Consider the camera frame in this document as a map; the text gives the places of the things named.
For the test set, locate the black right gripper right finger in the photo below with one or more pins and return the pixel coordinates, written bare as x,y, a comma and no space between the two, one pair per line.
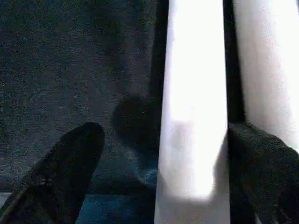
268,177

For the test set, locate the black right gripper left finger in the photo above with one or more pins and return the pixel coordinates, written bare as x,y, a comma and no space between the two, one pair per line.
60,177

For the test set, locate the black work surface mat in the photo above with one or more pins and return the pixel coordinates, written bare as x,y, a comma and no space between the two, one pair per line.
58,58

